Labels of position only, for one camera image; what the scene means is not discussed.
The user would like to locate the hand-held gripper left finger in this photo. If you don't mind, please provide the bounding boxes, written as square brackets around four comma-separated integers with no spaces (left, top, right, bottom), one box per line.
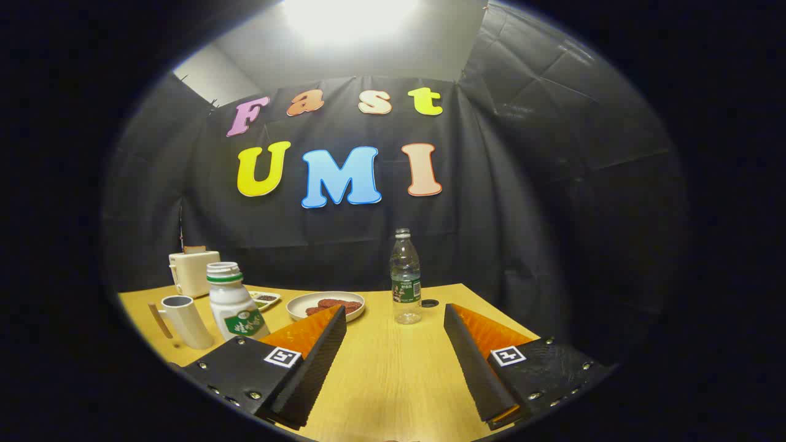
[183,305,348,430]

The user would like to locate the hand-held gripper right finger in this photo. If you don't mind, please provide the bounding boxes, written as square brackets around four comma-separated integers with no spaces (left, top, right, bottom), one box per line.
[443,303,615,430]

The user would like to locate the white juice bottle green label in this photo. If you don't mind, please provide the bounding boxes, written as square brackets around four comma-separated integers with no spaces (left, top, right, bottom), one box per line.
[206,262,271,342]

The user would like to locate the white cup with wooden handle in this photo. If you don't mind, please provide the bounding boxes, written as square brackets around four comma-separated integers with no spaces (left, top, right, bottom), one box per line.
[147,295,216,351]

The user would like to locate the clear plastic water bottle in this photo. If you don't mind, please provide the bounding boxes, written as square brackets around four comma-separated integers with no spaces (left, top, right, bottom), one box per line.
[390,228,423,325]

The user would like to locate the white round plate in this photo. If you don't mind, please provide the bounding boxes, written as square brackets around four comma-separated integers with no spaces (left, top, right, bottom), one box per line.
[286,292,366,323]

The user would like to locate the red meat slices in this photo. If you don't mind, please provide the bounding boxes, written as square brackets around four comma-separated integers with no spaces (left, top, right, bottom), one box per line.
[305,298,363,317]

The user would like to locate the wooden table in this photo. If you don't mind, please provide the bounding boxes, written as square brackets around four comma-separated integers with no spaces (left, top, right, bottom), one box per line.
[118,283,541,442]

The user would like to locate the cream toaster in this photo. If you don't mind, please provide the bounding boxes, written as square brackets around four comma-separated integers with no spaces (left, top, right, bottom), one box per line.
[169,250,221,299]

